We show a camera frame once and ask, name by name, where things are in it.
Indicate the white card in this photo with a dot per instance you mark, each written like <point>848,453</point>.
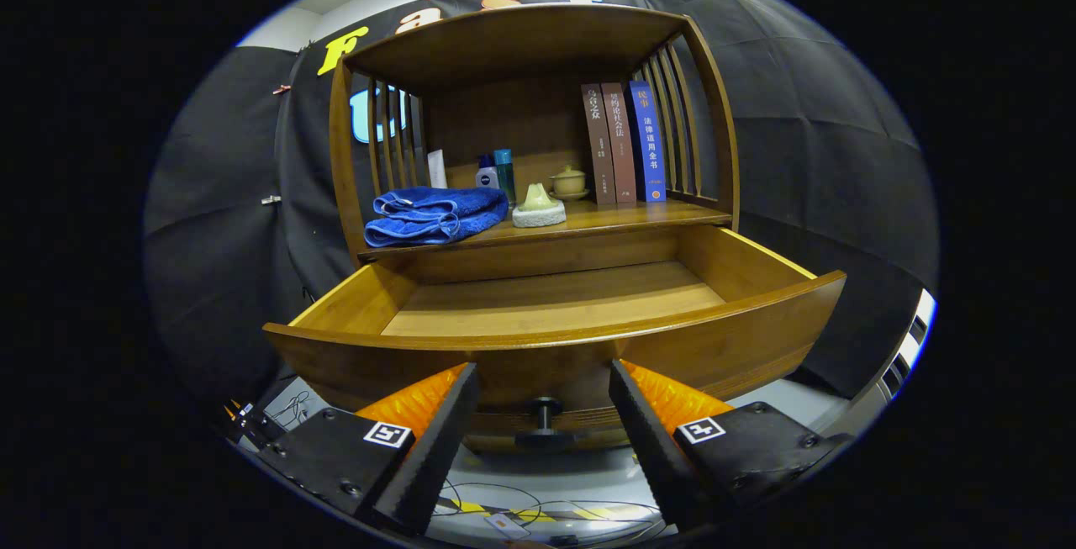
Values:
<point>437,169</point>

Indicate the reddish brown book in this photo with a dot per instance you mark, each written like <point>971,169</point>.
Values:
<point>620,145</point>

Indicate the wooden drawer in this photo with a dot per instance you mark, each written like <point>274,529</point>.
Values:
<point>555,301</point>

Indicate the black drawer knob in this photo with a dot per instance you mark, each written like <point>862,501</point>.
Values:
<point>545,438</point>

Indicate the dark brown book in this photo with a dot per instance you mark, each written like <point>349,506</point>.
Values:
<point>598,145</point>

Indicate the white lotion bottle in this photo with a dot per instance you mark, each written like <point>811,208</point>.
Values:
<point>486,176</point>

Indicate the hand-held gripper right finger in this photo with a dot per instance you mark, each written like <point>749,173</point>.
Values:
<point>651,440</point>

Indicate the wooden countertop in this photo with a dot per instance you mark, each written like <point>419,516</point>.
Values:
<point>622,214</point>

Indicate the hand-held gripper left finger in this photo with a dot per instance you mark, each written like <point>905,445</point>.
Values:
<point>437,440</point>

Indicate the teal glass bottle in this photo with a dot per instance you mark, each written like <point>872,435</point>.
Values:
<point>504,175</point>

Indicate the blue towel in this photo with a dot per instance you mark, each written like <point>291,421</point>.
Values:
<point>429,217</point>

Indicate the wooden cabinet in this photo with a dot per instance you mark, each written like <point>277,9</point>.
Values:
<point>504,112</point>

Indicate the beige lidded tea cup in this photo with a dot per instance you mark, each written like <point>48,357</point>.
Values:
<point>569,182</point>

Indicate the blue book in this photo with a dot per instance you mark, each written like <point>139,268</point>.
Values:
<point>649,141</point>

